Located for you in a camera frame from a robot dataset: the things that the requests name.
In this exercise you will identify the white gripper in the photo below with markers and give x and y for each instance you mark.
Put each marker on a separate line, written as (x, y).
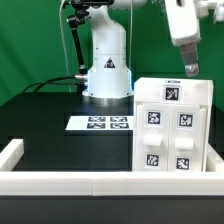
(184, 31)

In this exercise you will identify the white cabinet body box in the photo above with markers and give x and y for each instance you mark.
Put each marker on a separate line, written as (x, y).
(170, 137)

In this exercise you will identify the small white cube part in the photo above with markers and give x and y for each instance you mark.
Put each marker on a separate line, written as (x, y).
(175, 91)

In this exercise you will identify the white cabinet door panel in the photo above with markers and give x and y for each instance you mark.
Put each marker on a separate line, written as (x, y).
(187, 138)

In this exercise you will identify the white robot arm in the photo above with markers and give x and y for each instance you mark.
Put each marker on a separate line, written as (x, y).
(109, 80)

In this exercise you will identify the white fiducial marker sheet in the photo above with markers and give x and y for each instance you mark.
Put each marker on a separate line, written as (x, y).
(92, 123)

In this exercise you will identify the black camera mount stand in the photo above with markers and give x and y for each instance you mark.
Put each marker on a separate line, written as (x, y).
(81, 12)

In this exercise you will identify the white U-shaped border frame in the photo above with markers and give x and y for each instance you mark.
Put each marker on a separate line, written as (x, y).
(13, 183)

